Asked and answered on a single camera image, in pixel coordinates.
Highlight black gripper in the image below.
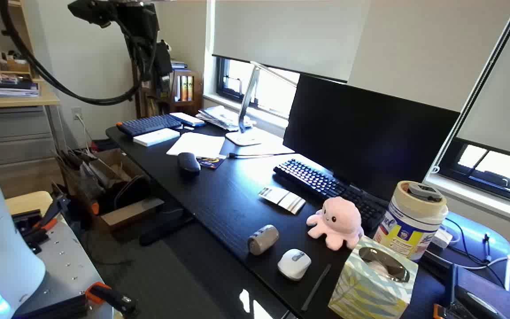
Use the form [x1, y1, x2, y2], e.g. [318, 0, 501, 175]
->
[117, 0, 175, 102]

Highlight cardboard box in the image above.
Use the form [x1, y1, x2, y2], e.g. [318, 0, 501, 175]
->
[55, 147, 166, 230]

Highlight brown wooden bookshelf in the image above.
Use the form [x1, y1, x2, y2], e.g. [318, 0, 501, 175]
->
[129, 55, 205, 118]

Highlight dark blue folder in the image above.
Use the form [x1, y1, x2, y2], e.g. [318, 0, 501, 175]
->
[115, 113, 184, 140]

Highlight small white book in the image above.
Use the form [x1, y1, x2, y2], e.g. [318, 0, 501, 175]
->
[168, 109, 207, 129]

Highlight white notepad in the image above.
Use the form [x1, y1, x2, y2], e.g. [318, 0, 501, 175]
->
[131, 125, 182, 148]

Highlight stack of papers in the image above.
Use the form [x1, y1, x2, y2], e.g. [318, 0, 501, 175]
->
[196, 104, 258, 133]

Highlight white paper sheet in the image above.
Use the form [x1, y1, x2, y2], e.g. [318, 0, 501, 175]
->
[164, 131, 228, 161]

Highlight white monitor stand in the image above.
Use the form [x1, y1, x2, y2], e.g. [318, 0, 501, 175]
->
[225, 60, 281, 148]

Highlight loose white papers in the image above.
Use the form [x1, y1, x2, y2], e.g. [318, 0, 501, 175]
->
[228, 138, 297, 161]

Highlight narrow white roller blind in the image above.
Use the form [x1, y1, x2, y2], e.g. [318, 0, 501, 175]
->
[212, 0, 372, 83]

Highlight light wooden shelf board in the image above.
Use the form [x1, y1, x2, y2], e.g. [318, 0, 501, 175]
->
[0, 79, 60, 111]

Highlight stack of books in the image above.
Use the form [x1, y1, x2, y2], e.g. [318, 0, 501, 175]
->
[0, 72, 42, 99]

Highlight grey drawer cabinet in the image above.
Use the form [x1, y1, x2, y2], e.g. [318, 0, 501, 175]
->
[0, 106, 69, 182]

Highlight white striped card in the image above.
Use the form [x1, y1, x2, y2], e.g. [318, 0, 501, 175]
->
[256, 184, 308, 216]

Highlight orange black clamp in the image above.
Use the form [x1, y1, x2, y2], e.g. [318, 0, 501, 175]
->
[83, 280, 143, 319]
[26, 193, 72, 239]

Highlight beige seat cushion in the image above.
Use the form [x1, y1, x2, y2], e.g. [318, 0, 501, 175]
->
[3, 189, 55, 218]

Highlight black keyboard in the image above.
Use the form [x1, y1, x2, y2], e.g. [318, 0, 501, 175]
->
[272, 156, 389, 218]

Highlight grey perforated robot table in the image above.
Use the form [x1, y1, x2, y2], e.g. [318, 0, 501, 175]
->
[10, 212, 108, 319]

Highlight black computer monitor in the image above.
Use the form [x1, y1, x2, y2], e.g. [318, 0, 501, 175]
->
[281, 72, 460, 203]

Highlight pink octopus plush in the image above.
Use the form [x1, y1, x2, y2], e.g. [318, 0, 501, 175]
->
[304, 195, 365, 251]

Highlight white computer mouse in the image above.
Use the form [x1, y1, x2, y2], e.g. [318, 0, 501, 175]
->
[276, 246, 313, 281]

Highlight black pen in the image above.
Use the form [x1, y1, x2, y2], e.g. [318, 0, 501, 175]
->
[299, 262, 333, 313]

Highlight wide white roller blind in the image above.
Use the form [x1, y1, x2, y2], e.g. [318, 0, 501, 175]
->
[347, 0, 510, 115]

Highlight wipes canister with beige lid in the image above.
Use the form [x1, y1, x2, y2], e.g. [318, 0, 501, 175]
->
[373, 179, 450, 262]

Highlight blue chair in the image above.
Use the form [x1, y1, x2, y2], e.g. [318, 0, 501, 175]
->
[441, 211, 510, 296]

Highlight white roller blind with rail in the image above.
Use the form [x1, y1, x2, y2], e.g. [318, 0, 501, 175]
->
[423, 0, 510, 179]

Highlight white cable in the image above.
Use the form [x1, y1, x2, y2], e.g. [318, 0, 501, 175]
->
[423, 216, 510, 290]

